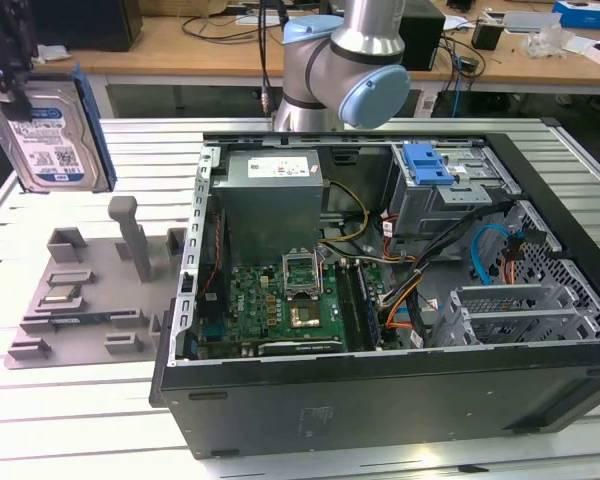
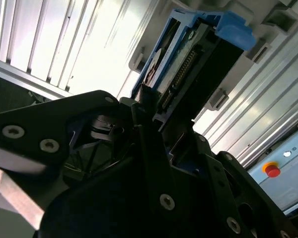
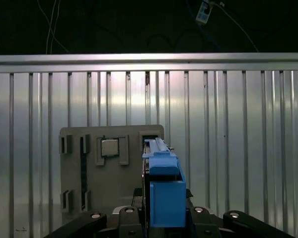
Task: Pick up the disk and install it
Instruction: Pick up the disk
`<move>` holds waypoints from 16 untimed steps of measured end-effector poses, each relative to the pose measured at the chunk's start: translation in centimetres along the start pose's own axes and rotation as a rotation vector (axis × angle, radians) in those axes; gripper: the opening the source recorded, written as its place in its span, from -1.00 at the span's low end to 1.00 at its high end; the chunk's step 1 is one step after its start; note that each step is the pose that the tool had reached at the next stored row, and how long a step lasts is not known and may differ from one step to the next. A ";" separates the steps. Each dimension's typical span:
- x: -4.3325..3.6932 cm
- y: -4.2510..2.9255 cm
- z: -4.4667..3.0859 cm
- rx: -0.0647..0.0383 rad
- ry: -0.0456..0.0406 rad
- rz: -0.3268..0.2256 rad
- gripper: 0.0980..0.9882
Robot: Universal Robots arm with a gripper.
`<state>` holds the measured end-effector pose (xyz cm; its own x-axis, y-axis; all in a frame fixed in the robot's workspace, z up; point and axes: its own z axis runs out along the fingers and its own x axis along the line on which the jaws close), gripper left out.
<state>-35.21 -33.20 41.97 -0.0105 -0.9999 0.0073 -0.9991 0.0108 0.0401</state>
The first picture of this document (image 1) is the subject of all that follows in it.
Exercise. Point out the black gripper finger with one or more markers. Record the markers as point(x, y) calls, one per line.
point(20, 95)

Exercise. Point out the hard disk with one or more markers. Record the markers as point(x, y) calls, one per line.
point(55, 150)

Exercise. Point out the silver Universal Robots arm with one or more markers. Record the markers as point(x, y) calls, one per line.
point(330, 65)

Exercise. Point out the grey metal disk bay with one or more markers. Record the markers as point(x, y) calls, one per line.
point(520, 327)
point(505, 300)

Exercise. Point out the crumpled white paper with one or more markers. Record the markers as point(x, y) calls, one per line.
point(55, 52)

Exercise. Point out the large black box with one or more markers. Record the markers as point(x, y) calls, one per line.
point(90, 22)

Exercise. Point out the wooden desk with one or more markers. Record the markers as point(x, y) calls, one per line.
point(180, 57)

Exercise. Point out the silver CPU chip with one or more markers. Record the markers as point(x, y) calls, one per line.
point(62, 295)

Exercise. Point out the grey parts rack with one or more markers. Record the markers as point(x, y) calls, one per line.
point(100, 300)

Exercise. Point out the green RAM stick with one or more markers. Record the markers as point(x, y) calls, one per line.
point(77, 319)

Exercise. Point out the grey power supply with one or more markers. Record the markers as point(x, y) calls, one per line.
point(270, 210)

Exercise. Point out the black case fan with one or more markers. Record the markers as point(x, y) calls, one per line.
point(212, 300)

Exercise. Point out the green motherboard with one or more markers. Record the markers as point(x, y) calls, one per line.
point(252, 305)

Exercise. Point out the metal locking lever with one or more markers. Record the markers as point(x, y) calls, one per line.
point(322, 272)

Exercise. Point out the CPU socket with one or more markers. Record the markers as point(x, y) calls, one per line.
point(305, 316)

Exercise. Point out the black graphics card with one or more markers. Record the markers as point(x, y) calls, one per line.
point(300, 347)

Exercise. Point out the black RAM slot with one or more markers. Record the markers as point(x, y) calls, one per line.
point(345, 305)
point(356, 307)

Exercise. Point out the small black box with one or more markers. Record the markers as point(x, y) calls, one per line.
point(425, 35)

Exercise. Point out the RAM stick with dark chips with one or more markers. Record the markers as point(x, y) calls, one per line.
point(369, 310)

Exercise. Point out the blue plastic cage latch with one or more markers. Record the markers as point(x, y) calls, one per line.
point(425, 167)

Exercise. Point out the grey metal drive cage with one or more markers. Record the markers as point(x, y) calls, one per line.
point(420, 205)

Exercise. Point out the black open PC case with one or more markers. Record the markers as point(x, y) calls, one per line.
point(380, 410)

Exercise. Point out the flat grey box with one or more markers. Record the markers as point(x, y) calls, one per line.
point(530, 21)

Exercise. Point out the clear plastic bag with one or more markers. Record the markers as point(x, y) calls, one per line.
point(545, 42)

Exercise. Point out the blue cardboard box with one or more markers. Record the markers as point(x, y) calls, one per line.
point(585, 14)

